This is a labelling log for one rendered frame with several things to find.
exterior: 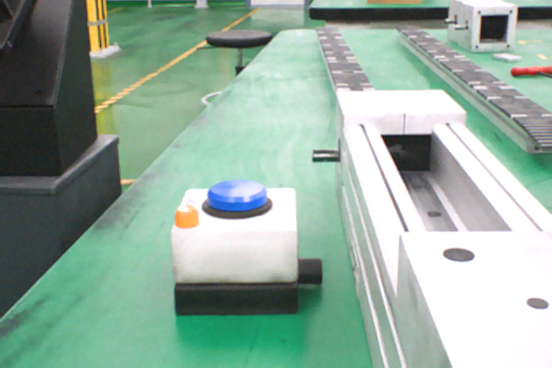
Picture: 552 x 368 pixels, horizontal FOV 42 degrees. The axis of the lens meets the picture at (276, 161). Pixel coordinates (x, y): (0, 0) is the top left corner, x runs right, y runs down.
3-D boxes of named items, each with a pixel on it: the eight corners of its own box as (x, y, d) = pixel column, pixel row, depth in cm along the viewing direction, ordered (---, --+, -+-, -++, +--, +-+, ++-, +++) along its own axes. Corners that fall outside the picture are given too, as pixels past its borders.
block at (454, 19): (436, 39, 171) (439, -2, 168) (485, 38, 171) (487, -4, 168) (448, 45, 161) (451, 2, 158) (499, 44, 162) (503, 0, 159)
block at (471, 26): (447, 46, 160) (449, 2, 157) (498, 45, 160) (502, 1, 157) (459, 53, 150) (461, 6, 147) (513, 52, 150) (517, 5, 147)
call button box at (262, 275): (190, 263, 54) (185, 184, 52) (319, 262, 54) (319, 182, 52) (174, 316, 46) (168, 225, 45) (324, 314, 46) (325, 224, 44)
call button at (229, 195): (210, 204, 51) (210, 177, 50) (267, 204, 50) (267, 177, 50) (204, 226, 47) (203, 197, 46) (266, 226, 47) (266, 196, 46)
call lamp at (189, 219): (177, 219, 46) (176, 202, 46) (200, 219, 46) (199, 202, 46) (173, 228, 45) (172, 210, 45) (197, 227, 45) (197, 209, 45)
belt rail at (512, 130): (396, 39, 172) (397, 26, 171) (413, 39, 172) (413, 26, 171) (525, 152, 80) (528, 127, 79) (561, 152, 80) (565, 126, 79)
